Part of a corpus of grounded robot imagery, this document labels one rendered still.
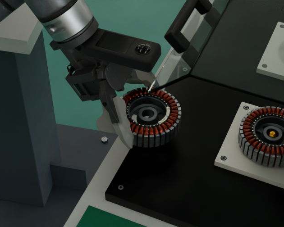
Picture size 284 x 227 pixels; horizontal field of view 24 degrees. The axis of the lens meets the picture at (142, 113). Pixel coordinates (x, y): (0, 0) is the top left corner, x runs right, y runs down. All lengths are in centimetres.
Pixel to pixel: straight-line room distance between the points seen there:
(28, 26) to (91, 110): 87
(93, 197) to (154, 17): 157
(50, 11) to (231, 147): 38
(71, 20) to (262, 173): 40
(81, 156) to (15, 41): 78
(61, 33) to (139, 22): 157
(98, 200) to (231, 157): 23
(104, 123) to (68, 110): 118
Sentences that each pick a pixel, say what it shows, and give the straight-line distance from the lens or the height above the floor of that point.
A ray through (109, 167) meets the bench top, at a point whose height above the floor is 75.
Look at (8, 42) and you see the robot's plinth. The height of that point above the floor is 74.
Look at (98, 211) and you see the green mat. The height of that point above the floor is 75.
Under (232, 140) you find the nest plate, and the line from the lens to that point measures 114.
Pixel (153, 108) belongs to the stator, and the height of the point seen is 83.
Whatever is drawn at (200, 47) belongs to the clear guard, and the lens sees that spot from 88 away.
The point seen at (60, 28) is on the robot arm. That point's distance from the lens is 101.
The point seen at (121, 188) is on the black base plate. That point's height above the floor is 77.
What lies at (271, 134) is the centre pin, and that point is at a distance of 112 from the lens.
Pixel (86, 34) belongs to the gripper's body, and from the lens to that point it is 101.
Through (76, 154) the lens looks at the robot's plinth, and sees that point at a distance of 210.
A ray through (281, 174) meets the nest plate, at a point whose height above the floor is 78.
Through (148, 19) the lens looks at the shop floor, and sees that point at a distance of 259.
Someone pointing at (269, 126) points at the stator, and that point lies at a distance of 113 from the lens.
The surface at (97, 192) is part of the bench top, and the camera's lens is 111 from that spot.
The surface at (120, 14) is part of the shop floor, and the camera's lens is 261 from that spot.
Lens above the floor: 165
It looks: 48 degrees down
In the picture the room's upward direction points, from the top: straight up
